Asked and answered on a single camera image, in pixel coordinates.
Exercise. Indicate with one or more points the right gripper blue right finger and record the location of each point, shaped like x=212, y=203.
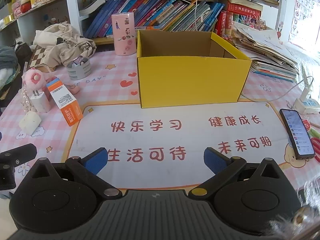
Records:
x=225, y=171

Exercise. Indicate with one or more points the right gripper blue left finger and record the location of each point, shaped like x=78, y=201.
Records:
x=85, y=170

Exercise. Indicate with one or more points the white stone-like block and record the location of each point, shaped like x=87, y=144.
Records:
x=29, y=123

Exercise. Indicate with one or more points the pearl flower hair accessory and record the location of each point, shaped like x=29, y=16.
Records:
x=25, y=100

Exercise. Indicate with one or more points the orange blue toothpaste box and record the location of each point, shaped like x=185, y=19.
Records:
x=65, y=101

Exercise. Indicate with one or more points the white power adapter plug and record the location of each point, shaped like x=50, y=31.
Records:
x=40, y=101

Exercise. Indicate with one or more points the pink plush pig toy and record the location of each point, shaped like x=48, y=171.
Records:
x=34, y=79

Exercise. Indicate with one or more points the grey tape roll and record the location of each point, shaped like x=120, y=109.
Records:
x=78, y=72

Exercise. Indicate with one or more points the pink checkered desk mat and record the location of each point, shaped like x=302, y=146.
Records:
x=158, y=148

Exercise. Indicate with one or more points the black smartphone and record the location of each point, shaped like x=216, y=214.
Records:
x=298, y=134

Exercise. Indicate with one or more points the red scissors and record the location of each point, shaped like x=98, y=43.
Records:
x=316, y=146

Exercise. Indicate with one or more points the brown checkered chess board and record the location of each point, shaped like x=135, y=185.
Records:
x=38, y=61

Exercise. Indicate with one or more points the yellow cardboard box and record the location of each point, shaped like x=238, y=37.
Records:
x=188, y=68

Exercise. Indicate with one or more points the stack of papers and booklets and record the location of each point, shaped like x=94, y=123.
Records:
x=269, y=56

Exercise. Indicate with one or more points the beige crumpled cloth bag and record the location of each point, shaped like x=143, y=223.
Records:
x=62, y=44

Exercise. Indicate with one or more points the white wooden bookshelf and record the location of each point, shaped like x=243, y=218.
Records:
x=75, y=5

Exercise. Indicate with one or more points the pink cylindrical canister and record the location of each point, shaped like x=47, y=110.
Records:
x=124, y=33

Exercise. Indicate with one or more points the row of colourful books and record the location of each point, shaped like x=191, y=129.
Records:
x=177, y=15

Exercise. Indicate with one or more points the alphabet wall poster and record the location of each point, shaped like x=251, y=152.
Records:
x=304, y=31

